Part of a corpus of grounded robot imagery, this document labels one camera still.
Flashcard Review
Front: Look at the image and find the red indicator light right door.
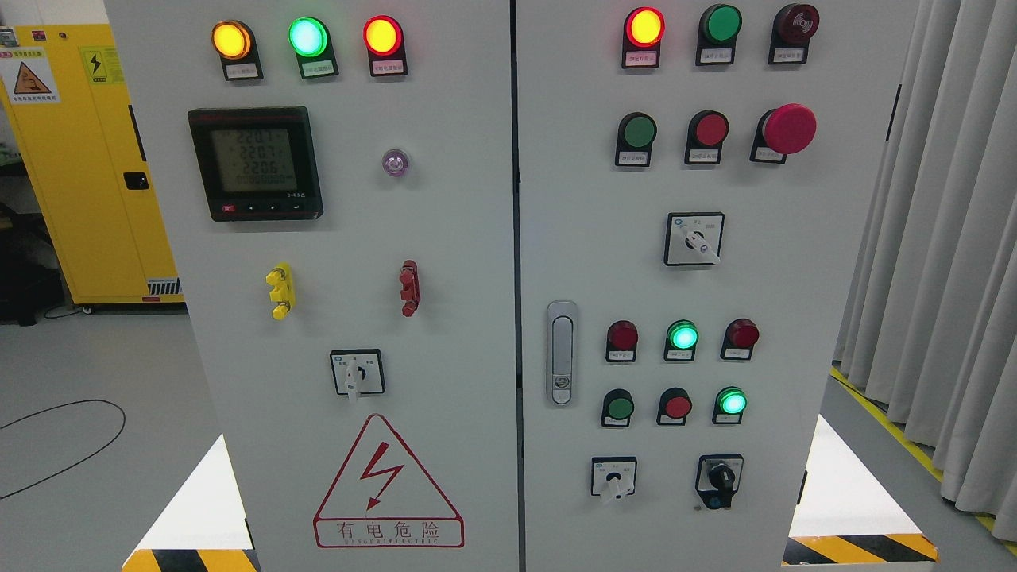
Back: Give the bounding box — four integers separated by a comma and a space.
621, 6, 666, 70

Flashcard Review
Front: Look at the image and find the green indicator light right door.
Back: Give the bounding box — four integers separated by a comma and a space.
696, 3, 742, 66

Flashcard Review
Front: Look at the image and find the red indicator light top left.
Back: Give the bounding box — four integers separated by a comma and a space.
362, 14, 409, 77

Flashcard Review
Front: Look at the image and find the red push button lower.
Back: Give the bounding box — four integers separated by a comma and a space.
656, 388, 693, 427

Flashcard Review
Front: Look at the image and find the lit green push button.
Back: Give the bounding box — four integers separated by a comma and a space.
712, 386, 747, 426

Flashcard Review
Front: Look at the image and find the lit green indicator middle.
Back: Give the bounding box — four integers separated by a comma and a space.
663, 319, 700, 362

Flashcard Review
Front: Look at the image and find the grey electrical control cabinet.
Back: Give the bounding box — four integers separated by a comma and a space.
106, 1, 919, 571

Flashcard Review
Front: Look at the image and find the dark red buzzer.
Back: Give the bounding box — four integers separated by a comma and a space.
768, 3, 820, 65

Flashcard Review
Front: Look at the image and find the dark red indicator right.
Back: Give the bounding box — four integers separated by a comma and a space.
719, 318, 760, 361

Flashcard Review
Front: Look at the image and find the white rotary selector switch upper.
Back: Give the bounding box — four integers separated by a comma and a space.
663, 211, 725, 269

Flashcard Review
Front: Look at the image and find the white rotary selector switch lower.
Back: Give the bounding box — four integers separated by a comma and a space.
590, 456, 638, 504

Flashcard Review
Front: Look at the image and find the red terminal connector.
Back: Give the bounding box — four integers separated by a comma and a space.
399, 260, 421, 316

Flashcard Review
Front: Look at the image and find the green push button lower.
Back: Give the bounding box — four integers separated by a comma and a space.
601, 388, 635, 428

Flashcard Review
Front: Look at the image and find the green indicator light top left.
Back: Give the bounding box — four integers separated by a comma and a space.
288, 16, 338, 79

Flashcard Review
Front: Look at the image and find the silver cabinet door handle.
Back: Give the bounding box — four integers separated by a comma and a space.
546, 300, 578, 406

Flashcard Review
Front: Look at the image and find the black cable on floor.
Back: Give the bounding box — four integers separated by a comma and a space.
0, 399, 127, 501

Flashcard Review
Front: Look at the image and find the red electrical hazard warning sticker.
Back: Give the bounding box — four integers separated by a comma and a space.
313, 414, 465, 549

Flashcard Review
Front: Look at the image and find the yellow terminal connector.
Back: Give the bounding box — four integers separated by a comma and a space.
265, 263, 296, 321

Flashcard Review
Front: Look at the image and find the amber indicator light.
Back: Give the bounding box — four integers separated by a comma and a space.
211, 21, 264, 81

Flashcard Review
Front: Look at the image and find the red push button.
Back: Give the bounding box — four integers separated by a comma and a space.
656, 388, 693, 427
684, 110, 729, 165

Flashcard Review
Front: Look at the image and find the white rotary light switch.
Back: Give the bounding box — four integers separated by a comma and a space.
330, 349, 386, 401

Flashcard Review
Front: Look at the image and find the red push button upper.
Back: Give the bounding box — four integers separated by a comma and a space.
684, 110, 729, 165

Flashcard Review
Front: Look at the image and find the dark red indicator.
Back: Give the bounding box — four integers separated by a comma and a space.
605, 321, 639, 363
719, 318, 760, 361

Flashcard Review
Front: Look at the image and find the yellow safety storage cabinet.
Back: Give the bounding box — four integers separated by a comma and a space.
1, 23, 183, 307

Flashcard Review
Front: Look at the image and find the black key selector switch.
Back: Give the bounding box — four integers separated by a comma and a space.
694, 454, 744, 510

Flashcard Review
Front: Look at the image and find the red emergency stop button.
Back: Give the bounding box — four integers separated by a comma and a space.
749, 102, 818, 165

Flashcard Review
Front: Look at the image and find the black digital power meter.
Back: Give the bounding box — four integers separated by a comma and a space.
188, 106, 323, 222

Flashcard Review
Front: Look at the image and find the green push button upper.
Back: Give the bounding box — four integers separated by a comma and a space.
614, 112, 657, 168

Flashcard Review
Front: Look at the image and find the dark red indicator left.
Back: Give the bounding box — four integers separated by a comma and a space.
605, 321, 639, 363

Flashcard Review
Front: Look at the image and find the white rotary selector switch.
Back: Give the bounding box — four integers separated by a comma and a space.
590, 456, 638, 504
663, 211, 725, 269

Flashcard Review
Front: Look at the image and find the grey curtain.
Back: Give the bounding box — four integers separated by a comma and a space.
834, 1, 1016, 542

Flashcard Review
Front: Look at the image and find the small clear indicator lamp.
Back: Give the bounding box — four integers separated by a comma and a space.
382, 149, 411, 177

